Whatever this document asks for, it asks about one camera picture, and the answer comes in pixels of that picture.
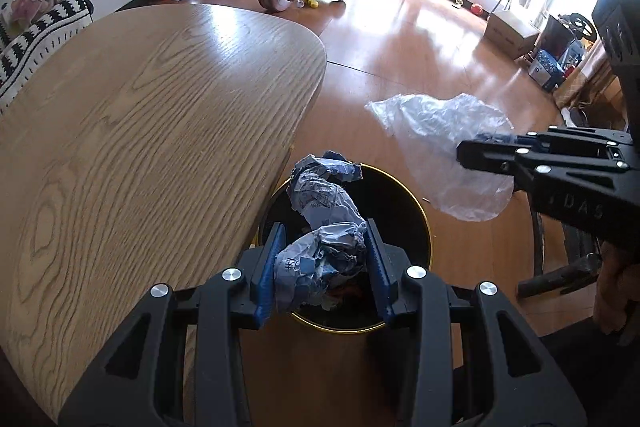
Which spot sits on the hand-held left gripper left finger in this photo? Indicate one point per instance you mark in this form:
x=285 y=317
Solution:
x=267 y=267

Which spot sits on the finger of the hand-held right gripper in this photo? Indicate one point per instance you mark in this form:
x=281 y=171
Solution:
x=500 y=154
x=575 y=136

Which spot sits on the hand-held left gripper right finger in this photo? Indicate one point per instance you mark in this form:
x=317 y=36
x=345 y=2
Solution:
x=377 y=272

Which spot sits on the black trash can gold rim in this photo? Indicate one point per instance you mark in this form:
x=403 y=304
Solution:
x=395 y=212

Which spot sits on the clear plastic bag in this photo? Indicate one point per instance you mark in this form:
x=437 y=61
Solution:
x=430 y=132

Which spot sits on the white blue printed plastic wrapper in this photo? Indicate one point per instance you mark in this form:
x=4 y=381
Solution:
x=320 y=202

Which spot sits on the person's right hand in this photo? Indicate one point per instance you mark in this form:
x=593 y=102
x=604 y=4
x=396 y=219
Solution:
x=620 y=297

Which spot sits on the blue white box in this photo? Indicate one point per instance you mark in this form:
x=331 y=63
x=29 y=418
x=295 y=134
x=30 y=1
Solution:
x=545 y=72

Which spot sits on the black ride-on toy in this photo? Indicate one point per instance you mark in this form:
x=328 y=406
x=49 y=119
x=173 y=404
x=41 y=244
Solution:
x=575 y=24

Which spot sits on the cardboard box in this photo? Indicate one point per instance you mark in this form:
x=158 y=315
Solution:
x=510 y=32

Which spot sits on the black and white sofa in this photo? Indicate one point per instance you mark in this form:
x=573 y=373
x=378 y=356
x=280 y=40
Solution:
x=30 y=47

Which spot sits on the dark metal chair frame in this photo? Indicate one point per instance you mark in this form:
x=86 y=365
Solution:
x=560 y=279

